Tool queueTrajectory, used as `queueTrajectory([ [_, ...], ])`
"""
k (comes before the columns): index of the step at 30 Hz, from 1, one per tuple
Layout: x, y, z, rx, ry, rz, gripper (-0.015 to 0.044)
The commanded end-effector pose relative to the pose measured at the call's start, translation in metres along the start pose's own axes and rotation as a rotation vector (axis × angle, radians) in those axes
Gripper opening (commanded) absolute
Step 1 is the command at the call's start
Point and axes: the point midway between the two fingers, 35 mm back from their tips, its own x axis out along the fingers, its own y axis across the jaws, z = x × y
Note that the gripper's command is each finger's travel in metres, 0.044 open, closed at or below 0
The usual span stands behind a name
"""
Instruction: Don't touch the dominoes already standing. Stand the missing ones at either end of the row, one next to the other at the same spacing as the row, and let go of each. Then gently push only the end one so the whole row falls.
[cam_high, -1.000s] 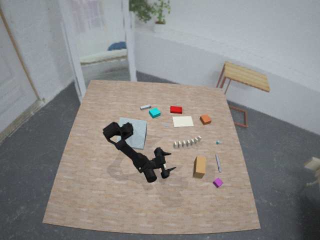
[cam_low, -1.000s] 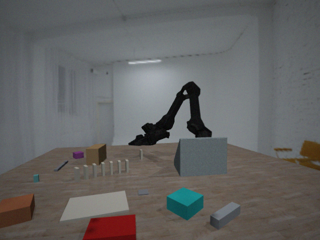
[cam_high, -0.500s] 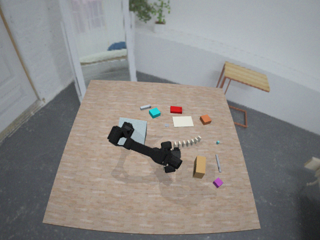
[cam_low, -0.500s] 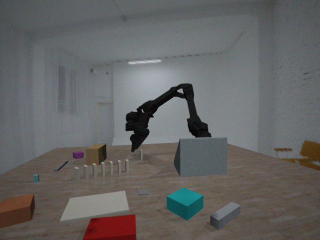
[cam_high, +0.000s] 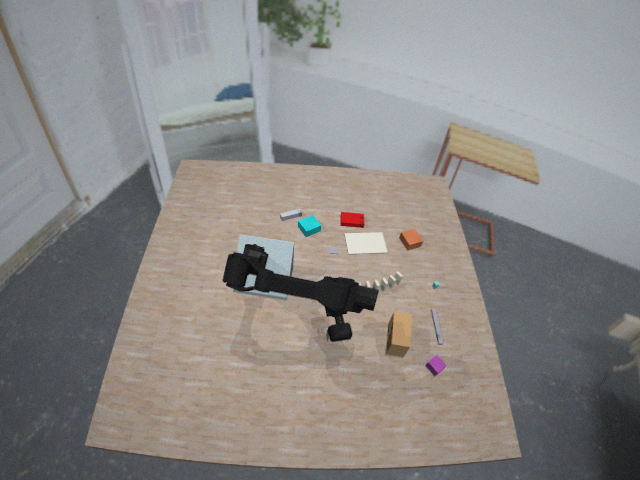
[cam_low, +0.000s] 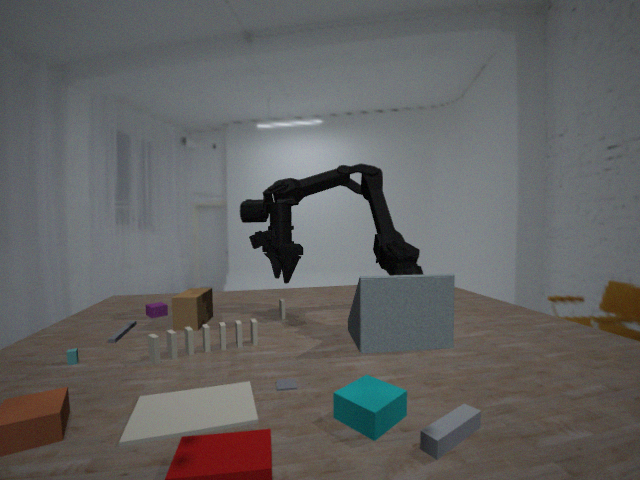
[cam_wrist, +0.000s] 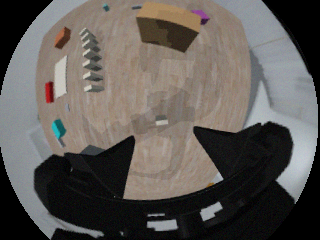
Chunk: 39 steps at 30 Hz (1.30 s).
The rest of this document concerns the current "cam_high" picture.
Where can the red box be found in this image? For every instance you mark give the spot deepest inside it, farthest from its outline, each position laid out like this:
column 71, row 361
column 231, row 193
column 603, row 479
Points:
column 352, row 219

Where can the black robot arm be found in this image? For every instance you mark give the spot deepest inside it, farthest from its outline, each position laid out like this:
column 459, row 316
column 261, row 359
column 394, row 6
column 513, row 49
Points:
column 338, row 294

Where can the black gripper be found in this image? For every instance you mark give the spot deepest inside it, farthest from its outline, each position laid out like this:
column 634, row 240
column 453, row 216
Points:
column 341, row 331

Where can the small purple block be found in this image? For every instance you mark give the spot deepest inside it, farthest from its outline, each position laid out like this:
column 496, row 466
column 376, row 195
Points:
column 436, row 365

